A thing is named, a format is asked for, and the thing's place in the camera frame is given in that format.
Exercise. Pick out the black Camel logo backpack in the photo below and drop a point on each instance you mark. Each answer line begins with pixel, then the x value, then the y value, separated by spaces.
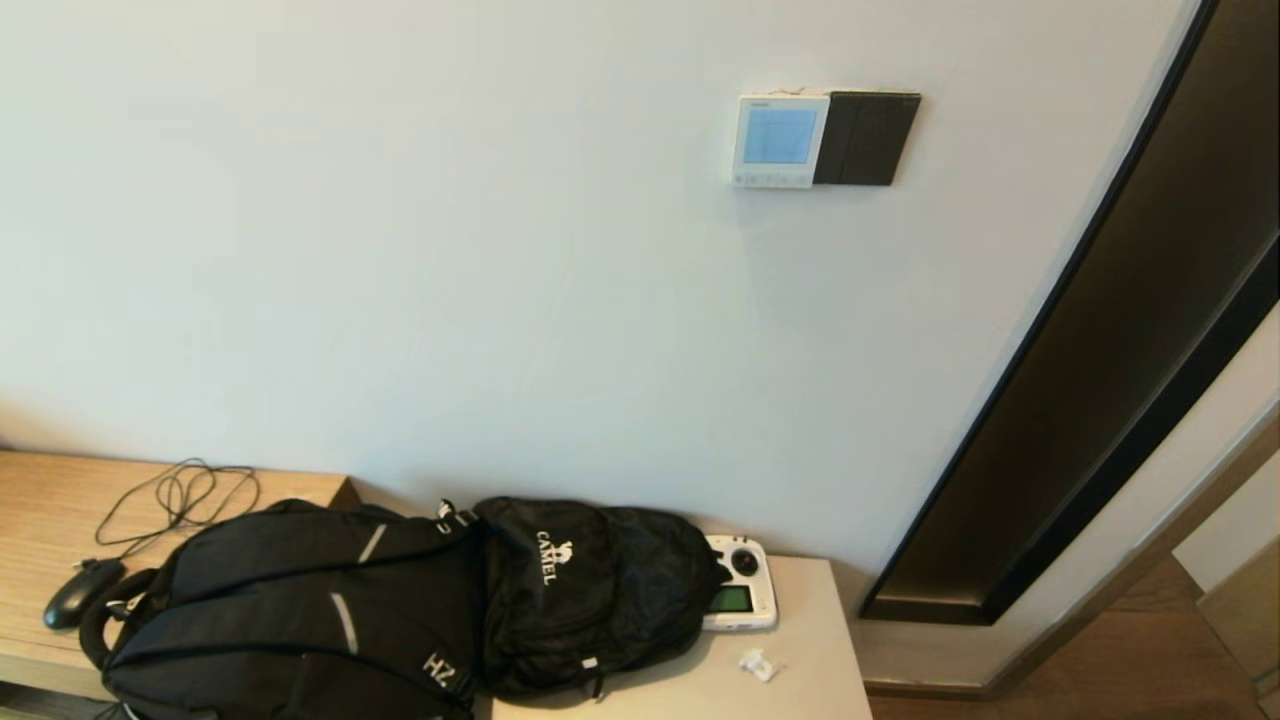
pixel 590 600

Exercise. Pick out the large black backpack grey stripes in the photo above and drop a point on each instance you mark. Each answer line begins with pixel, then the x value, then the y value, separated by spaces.
pixel 280 610

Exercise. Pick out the black wall switch panel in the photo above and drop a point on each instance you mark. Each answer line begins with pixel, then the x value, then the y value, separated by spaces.
pixel 868 138

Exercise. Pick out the light brown wooden board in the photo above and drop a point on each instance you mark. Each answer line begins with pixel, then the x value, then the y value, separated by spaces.
pixel 1245 630

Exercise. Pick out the crumpled white paper scrap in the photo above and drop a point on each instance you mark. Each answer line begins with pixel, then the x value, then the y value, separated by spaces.
pixel 758 664

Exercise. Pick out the black computer mouse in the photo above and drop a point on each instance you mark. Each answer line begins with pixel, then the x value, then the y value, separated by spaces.
pixel 75 597

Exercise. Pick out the light wooden desk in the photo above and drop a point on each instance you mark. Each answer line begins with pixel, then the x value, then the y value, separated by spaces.
pixel 50 510

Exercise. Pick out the white wall thermostat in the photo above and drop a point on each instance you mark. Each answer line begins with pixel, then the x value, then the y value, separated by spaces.
pixel 780 140

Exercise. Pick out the beige drawer cabinet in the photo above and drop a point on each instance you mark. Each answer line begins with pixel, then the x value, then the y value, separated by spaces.
pixel 810 640

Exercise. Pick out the white remote controller with screen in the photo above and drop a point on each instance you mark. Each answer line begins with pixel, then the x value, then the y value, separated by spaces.
pixel 748 600

